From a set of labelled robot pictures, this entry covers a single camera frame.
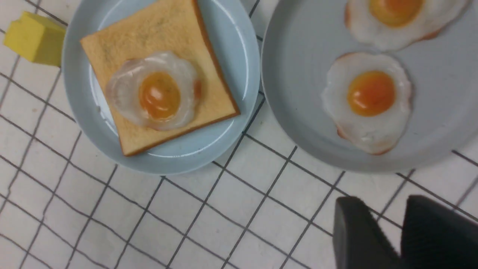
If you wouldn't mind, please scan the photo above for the yellow cube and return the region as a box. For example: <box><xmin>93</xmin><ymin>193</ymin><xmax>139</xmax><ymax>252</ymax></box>
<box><xmin>3</xmin><ymin>11</ymin><xmax>66</xmax><ymax>67</ymax></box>

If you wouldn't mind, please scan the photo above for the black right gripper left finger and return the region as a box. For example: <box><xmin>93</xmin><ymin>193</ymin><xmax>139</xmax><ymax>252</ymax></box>
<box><xmin>333</xmin><ymin>197</ymin><xmax>401</xmax><ymax>269</ymax></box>

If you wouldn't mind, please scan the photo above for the fried egg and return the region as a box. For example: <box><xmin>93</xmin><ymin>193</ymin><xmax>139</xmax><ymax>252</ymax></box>
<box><xmin>105</xmin><ymin>51</ymin><xmax>201</xmax><ymax>131</ymax></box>
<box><xmin>321</xmin><ymin>52</ymin><xmax>413</xmax><ymax>155</ymax></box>
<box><xmin>344</xmin><ymin>0</ymin><xmax>470</xmax><ymax>52</ymax></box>

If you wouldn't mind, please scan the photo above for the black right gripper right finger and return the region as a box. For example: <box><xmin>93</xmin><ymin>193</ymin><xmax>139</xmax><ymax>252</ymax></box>
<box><xmin>400</xmin><ymin>195</ymin><xmax>478</xmax><ymax>269</ymax></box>

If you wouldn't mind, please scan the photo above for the toast slice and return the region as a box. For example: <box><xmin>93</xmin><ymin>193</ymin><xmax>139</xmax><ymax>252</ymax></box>
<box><xmin>80</xmin><ymin>0</ymin><xmax>240</xmax><ymax>157</ymax></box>

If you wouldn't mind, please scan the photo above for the grey plate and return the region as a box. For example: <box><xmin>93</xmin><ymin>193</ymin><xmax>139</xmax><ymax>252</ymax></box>
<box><xmin>261</xmin><ymin>0</ymin><xmax>477</xmax><ymax>172</ymax></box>

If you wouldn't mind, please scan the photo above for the light blue plate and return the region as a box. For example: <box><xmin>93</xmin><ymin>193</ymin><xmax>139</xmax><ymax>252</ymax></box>
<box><xmin>62</xmin><ymin>0</ymin><xmax>261</xmax><ymax>175</ymax></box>

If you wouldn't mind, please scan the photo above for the white grid tablecloth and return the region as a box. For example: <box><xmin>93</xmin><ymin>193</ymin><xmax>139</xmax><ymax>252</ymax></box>
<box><xmin>0</xmin><ymin>0</ymin><xmax>478</xmax><ymax>269</ymax></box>

